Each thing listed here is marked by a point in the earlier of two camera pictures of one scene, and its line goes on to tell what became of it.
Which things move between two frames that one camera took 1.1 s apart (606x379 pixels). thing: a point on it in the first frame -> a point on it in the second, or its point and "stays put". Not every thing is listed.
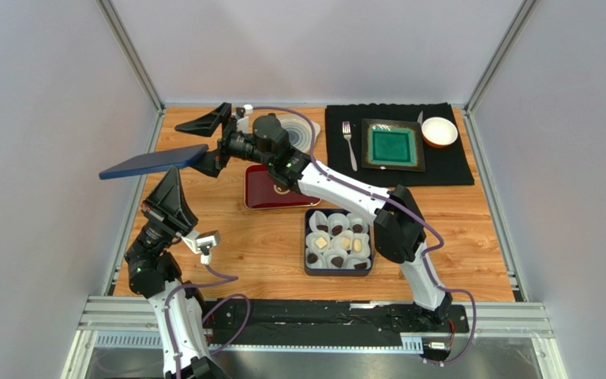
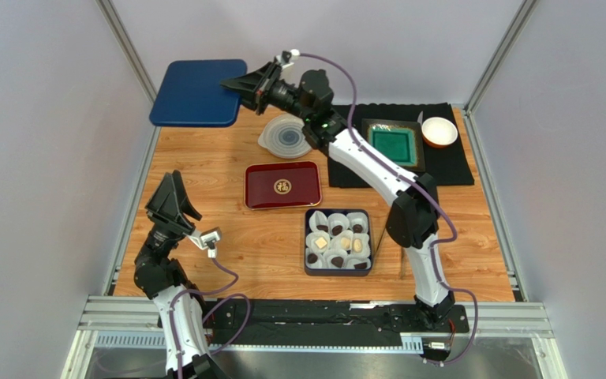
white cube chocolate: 321,242 stays put
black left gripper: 166,208 stays put
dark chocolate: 338,260 stays put
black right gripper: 225,142 -> 266,88
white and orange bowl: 438,132 stays put
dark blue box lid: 155,160 -> 191,95
